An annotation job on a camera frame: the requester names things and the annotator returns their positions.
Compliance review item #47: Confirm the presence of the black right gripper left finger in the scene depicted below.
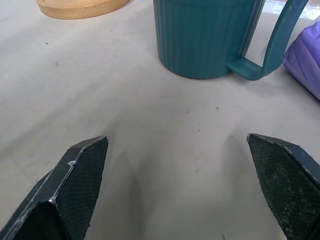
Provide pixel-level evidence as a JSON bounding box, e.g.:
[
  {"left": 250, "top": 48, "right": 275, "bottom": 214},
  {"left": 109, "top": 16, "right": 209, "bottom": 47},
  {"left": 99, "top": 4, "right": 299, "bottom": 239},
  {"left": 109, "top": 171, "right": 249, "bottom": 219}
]
[{"left": 0, "top": 135, "right": 109, "bottom": 240}]

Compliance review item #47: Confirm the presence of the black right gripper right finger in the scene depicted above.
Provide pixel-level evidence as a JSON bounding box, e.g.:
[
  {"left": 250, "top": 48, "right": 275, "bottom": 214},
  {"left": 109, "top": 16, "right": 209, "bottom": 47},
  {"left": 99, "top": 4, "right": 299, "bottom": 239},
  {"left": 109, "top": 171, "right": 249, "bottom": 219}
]
[{"left": 246, "top": 133, "right": 320, "bottom": 240}]

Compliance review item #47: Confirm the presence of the round wooden board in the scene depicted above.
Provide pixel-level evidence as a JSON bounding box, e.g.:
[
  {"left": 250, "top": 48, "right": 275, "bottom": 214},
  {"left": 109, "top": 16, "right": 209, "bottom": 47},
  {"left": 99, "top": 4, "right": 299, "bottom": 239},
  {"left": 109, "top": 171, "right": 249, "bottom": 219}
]
[{"left": 36, "top": 0, "right": 132, "bottom": 20}]

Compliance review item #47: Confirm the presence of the purple cloth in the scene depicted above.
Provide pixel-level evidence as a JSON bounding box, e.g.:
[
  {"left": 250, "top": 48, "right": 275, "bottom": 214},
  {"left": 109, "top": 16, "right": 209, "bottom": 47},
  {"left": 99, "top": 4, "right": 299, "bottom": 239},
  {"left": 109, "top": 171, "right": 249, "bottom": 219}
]
[{"left": 282, "top": 19, "right": 320, "bottom": 101}]

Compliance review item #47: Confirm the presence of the teal ribbed plastic mug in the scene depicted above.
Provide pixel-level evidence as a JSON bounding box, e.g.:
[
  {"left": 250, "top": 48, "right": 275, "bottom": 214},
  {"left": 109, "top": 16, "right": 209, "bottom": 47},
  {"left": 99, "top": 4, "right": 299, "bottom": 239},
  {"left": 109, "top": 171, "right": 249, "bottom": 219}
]
[{"left": 152, "top": 0, "right": 309, "bottom": 82}]

